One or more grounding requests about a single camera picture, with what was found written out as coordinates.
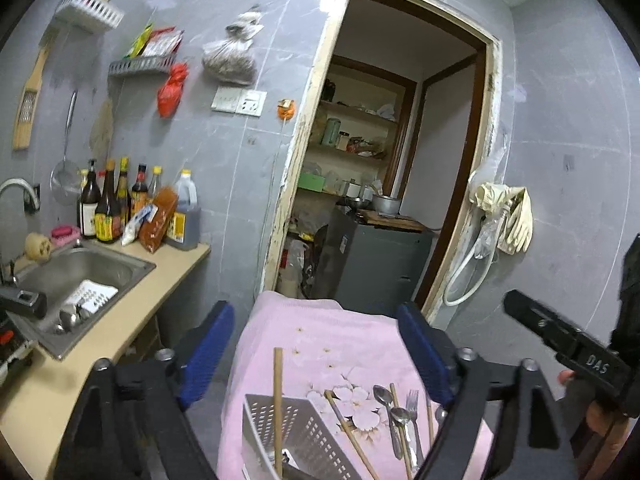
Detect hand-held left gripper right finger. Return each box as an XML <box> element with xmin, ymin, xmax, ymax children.
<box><xmin>397</xmin><ymin>301</ymin><xmax>576</xmax><ymax>480</ymax></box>

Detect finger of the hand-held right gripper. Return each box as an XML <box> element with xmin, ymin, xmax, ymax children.
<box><xmin>504</xmin><ymin>290</ymin><xmax>633</xmax><ymax>418</ymax></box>

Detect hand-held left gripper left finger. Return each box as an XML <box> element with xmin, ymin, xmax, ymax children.
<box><xmin>52</xmin><ymin>300</ymin><xmax>236</xmax><ymax>480</ymax></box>

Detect metal fork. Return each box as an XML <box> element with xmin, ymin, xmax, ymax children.
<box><xmin>405</xmin><ymin>389</ymin><xmax>426</xmax><ymax>468</ymax></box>

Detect perforated metal utensil holder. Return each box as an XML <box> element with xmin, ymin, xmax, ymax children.
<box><xmin>242</xmin><ymin>394</ymin><xmax>363</xmax><ymax>480</ymax></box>

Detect person's right hand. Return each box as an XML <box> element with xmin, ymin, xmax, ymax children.
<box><xmin>557</xmin><ymin>369</ymin><xmax>632</xmax><ymax>456</ymax></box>

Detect beige kitchen counter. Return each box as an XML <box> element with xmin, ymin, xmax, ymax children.
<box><xmin>0</xmin><ymin>239</ymin><xmax>212</xmax><ymax>477</ymax></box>

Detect pink floral cloth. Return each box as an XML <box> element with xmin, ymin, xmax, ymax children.
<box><xmin>217</xmin><ymin>290</ymin><xmax>496</xmax><ymax>480</ymax></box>

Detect grey cabinet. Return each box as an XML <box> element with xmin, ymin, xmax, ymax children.
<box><xmin>311</xmin><ymin>206</ymin><xmax>435</xmax><ymax>313</ymax></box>

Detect white perforated tray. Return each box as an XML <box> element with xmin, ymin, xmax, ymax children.
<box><xmin>74</xmin><ymin>279</ymin><xmax>120</xmax><ymax>314</ymax></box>

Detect white plastic bag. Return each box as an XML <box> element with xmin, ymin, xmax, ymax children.
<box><xmin>279</xmin><ymin>236</ymin><xmax>314</xmax><ymax>299</ymax></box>

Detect cream rubber gloves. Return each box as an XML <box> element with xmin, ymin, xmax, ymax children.
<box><xmin>469</xmin><ymin>181</ymin><xmax>534</xmax><ymax>257</ymax></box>

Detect large dark liquid jug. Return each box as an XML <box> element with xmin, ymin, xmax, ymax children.
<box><xmin>165</xmin><ymin>168</ymin><xmax>202</xmax><ymax>252</ymax></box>

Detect wooden cutting board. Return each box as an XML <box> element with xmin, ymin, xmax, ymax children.
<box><xmin>360</xmin><ymin>209</ymin><xmax>427</xmax><ymax>234</ymax></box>

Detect orange seasoning packet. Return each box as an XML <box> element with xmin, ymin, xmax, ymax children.
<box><xmin>138</xmin><ymin>186</ymin><xmax>180</xmax><ymax>254</ymax></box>

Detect white blue packet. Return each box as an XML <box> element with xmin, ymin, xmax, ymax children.
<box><xmin>121</xmin><ymin>204</ymin><xmax>154</xmax><ymax>248</ymax></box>

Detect metal pot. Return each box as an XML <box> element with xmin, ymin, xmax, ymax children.
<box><xmin>370</xmin><ymin>191</ymin><xmax>403</xmax><ymax>217</ymax></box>

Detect dark bottle yellow label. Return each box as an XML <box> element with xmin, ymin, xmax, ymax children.
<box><xmin>94</xmin><ymin>159</ymin><xmax>122</xmax><ymax>244</ymax></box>

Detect stainless steel sink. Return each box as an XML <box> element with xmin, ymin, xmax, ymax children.
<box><xmin>0</xmin><ymin>245</ymin><xmax>157</xmax><ymax>362</ymax></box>

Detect red capped sauce bottle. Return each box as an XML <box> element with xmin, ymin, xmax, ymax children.
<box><xmin>130</xmin><ymin>163</ymin><xmax>150</xmax><ymax>212</ymax></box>

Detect pink soap dish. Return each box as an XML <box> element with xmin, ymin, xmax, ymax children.
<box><xmin>51</xmin><ymin>224</ymin><xmax>82</xmax><ymax>248</ymax></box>

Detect tall dark sauce bottle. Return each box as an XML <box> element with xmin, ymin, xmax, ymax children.
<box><xmin>115</xmin><ymin>156</ymin><xmax>132</xmax><ymax>232</ymax></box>

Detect dark pump bottle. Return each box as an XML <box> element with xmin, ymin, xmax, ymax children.
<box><xmin>79</xmin><ymin>158</ymin><xmax>103</xmax><ymax>240</ymax></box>

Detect tan loofah sponge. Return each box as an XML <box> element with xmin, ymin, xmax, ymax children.
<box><xmin>24</xmin><ymin>232</ymin><xmax>54</xmax><ymax>264</ymax></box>

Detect wooden shelf unit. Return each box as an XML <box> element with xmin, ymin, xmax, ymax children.
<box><xmin>299</xmin><ymin>54</ymin><xmax>419</xmax><ymax>202</ymax></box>

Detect metal strainer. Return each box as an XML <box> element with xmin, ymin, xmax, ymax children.
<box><xmin>49</xmin><ymin>89</ymin><xmax>84</xmax><ymax>207</ymax></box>

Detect green canister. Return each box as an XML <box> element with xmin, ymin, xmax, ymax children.
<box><xmin>323</xmin><ymin>116</ymin><xmax>343</xmax><ymax>148</ymax></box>

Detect beige hanging cloth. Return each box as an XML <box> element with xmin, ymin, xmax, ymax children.
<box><xmin>89</xmin><ymin>99</ymin><xmax>116</xmax><ymax>162</ymax></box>

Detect metal faucet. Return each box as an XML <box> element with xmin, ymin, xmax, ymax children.
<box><xmin>0</xmin><ymin>176</ymin><xmax>42</xmax><ymax>217</ymax></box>

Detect red plastic bag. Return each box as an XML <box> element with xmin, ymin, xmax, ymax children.
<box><xmin>156</xmin><ymin>61</ymin><xmax>191</xmax><ymax>119</ymax></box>

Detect clear bag of dried goods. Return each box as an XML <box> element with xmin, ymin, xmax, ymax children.
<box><xmin>201</xmin><ymin>37</ymin><xmax>258</xmax><ymax>87</ymax></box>

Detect wooden grater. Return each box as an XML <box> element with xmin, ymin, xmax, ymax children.
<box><xmin>12</xmin><ymin>29</ymin><xmax>57</xmax><ymax>152</ymax></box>

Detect red white seasoning packet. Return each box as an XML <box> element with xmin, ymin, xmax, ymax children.
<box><xmin>142</xmin><ymin>26</ymin><xmax>184</xmax><ymax>57</ymax></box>

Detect yellow green seasoning packet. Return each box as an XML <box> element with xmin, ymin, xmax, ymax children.
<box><xmin>126</xmin><ymin>21</ymin><xmax>155</xmax><ymax>59</ymax></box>

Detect small hanging plastic bag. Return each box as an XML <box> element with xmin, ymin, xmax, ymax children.
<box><xmin>225</xmin><ymin>6</ymin><xmax>266</xmax><ymax>42</ymax></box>

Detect white hose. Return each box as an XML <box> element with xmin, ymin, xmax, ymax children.
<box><xmin>443</xmin><ymin>210</ymin><xmax>502</xmax><ymax>307</ymax></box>

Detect black handle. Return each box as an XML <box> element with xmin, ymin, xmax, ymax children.
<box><xmin>0</xmin><ymin>285</ymin><xmax>49</xmax><ymax>319</ymax></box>

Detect white wall socket panel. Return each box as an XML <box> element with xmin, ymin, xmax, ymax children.
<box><xmin>210</xmin><ymin>85</ymin><xmax>268</xmax><ymax>118</ymax></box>

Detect wooden door frame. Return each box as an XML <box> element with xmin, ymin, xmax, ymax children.
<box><xmin>259</xmin><ymin>0</ymin><xmax>502</xmax><ymax>330</ymax></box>

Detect metal wall rack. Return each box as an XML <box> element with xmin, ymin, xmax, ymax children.
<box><xmin>107</xmin><ymin>54</ymin><xmax>184</xmax><ymax>79</ymax></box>

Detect white wall basket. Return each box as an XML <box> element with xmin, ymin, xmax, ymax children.
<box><xmin>54</xmin><ymin>0</ymin><xmax>126</xmax><ymax>36</ymax></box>

